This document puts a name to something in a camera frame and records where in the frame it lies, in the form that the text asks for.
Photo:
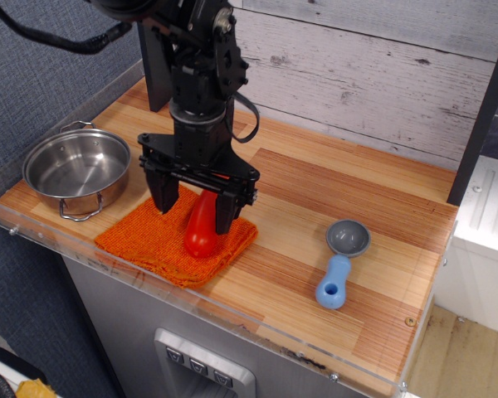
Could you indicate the yellow tape piece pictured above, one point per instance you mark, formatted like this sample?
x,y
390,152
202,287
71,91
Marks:
x,y
35,389

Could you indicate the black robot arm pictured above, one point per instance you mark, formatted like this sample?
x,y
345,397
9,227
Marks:
x,y
194,66

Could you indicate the blue grey ice cream scoop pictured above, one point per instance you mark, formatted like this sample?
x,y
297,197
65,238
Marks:
x,y
347,239

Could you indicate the clear acrylic edge guard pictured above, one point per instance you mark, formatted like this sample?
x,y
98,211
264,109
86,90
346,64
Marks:
x,y
379,148

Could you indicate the red toy hot dog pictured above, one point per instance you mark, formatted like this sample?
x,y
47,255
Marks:
x,y
201,238

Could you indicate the black vertical post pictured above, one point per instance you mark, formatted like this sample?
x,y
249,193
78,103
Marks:
x,y
476,141

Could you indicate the white ridged cabinet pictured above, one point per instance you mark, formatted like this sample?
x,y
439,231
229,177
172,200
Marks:
x,y
467,281

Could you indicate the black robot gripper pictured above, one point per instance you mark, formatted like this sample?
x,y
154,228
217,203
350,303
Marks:
x,y
200,155

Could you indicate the orange cloth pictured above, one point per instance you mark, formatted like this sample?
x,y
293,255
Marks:
x,y
154,241

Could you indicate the silver dispenser button panel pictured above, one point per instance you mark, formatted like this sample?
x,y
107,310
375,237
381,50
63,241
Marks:
x,y
194,371

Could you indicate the stainless steel pot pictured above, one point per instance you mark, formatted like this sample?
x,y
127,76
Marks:
x,y
79,171

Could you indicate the black base post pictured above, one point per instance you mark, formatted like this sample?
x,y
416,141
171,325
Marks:
x,y
156,50

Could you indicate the grey toy fridge cabinet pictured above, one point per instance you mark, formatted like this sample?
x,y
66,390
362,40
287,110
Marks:
x,y
125,317

